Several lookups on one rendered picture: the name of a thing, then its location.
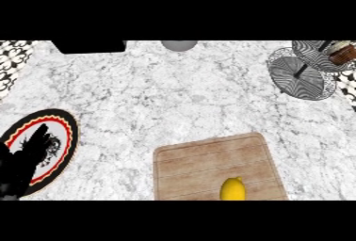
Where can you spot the yellow lemon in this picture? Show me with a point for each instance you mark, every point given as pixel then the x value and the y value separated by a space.
pixel 232 189

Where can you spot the brown cupcake with white frosting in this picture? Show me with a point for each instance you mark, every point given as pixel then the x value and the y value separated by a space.
pixel 341 53

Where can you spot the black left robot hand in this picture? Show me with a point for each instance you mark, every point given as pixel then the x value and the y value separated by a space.
pixel 24 157

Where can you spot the round black red patterned plate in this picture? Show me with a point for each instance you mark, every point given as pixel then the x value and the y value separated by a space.
pixel 62 138

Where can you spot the black box appliance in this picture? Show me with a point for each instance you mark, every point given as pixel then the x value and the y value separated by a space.
pixel 90 46

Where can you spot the grey round object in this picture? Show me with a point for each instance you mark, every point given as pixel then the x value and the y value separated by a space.
pixel 179 45

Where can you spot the brown wooden cutting board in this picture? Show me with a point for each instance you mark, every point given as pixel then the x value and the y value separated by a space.
pixel 209 163

